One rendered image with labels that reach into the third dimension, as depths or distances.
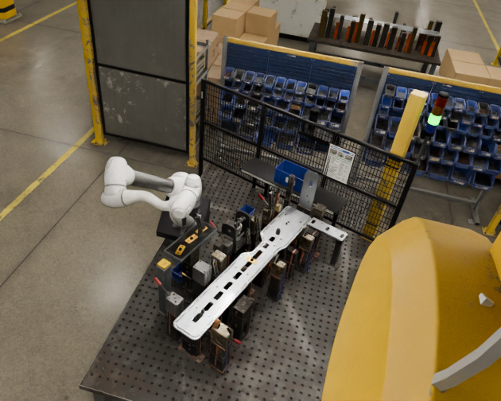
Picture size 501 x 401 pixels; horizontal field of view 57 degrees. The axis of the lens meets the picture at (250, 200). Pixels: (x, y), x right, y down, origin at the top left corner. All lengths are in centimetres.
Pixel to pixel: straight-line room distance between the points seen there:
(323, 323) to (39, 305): 236
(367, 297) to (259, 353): 286
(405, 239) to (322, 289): 326
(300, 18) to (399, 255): 948
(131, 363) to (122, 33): 343
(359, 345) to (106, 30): 521
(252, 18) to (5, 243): 478
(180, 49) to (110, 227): 194
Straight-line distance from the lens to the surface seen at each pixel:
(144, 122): 558
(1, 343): 414
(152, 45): 510
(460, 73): 576
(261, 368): 297
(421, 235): 16
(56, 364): 391
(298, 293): 335
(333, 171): 365
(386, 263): 16
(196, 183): 262
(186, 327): 274
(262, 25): 749
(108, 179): 298
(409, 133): 333
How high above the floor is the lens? 324
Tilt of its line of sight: 39 degrees down
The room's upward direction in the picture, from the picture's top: 7 degrees clockwise
